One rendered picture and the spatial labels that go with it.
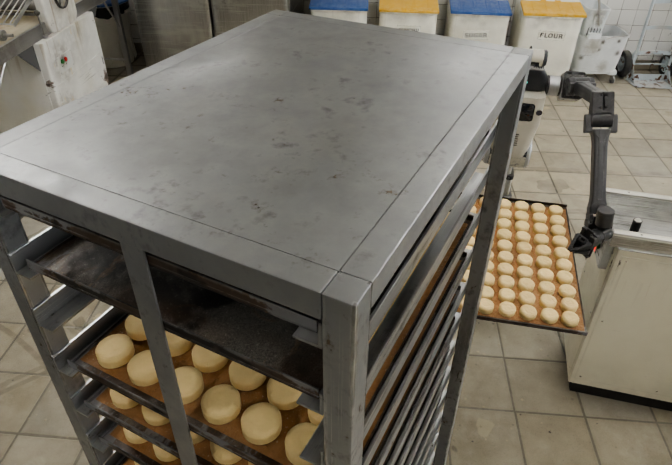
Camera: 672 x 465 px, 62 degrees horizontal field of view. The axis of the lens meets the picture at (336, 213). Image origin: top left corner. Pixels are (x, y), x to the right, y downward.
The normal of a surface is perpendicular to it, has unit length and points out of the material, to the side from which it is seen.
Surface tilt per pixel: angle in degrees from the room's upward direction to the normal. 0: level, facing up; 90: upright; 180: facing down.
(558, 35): 92
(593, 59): 96
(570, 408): 0
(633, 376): 90
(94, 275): 0
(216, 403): 0
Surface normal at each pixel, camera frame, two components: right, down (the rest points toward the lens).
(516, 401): 0.00, -0.82
